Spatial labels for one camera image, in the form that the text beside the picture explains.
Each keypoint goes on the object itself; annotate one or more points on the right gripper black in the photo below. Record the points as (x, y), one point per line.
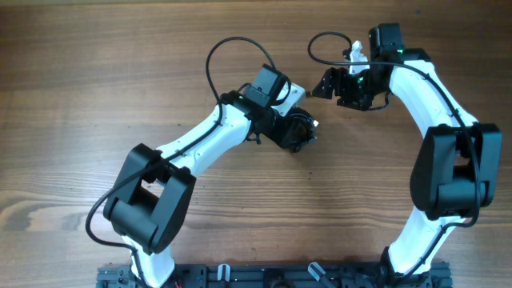
(342, 76)

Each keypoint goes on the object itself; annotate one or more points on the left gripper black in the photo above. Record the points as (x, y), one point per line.
(278, 135)

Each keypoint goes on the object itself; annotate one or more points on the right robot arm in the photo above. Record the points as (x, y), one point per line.
(455, 173)

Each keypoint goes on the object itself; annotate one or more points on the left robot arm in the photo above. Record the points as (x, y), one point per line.
(148, 203)

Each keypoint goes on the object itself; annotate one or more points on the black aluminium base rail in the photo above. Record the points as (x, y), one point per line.
(356, 274)

